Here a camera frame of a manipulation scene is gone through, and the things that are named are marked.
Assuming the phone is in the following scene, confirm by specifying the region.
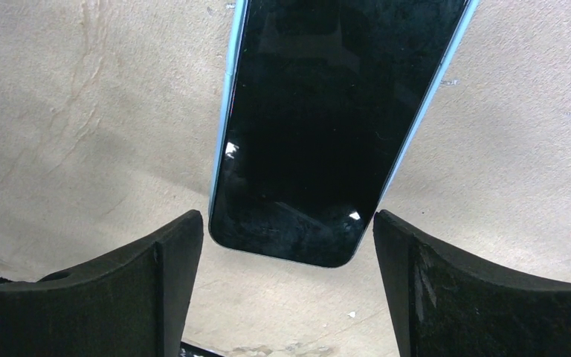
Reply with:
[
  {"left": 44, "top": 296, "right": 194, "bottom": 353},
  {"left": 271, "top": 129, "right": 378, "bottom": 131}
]
[{"left": 208, "top": 0, "right": 478, "bottom": 268}]

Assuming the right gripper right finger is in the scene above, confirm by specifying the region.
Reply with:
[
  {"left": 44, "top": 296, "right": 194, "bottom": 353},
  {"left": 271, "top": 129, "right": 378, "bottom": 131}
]
[{"left": 373, "top": 210, "right": 571, "bottom": 356}]

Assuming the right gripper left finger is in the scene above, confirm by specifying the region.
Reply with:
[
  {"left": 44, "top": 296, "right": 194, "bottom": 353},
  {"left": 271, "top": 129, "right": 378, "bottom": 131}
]
[{"left": 0, "top": 210, "right": 204, "bottom": 356}]

